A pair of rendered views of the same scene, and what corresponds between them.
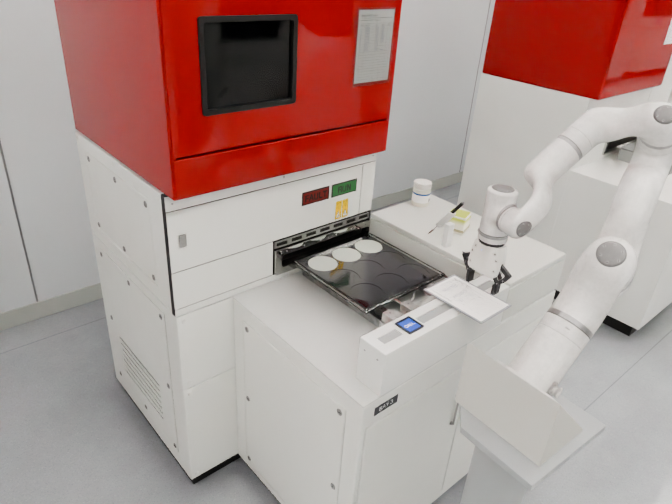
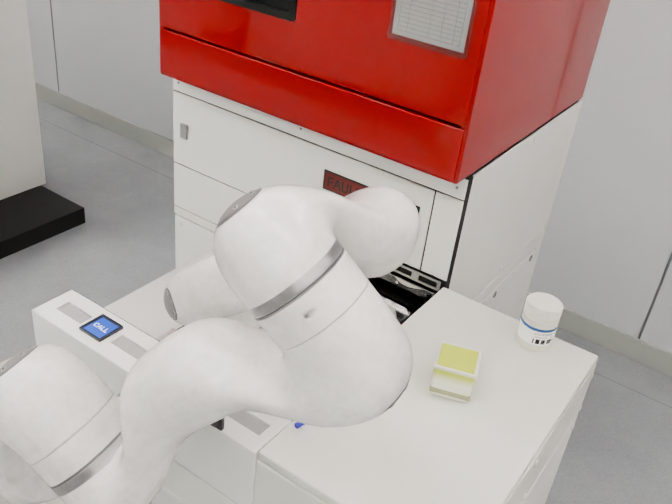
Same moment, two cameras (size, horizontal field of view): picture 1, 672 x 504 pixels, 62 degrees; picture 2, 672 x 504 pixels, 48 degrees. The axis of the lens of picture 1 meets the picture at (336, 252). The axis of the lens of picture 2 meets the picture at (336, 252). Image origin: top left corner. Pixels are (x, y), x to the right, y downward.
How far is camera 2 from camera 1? 190 cm
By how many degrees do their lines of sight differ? 63
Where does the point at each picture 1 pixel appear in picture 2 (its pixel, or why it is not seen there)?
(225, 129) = (209, 17)
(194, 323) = (190, 235)
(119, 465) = not seen: hidden behind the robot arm
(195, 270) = (194, 175)
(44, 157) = not seen: hidden behind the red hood
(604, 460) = not seen: outside the picture
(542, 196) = (198, 270)
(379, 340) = (64, 304)
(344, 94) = (374, 43)
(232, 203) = (236, 122)
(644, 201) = (139, 368)
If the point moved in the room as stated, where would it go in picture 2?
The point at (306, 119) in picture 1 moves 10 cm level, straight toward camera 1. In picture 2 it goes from (310, 54) to (262, 53)
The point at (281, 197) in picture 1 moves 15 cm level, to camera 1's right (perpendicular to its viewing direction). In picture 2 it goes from (295, 155) to (307, 185)
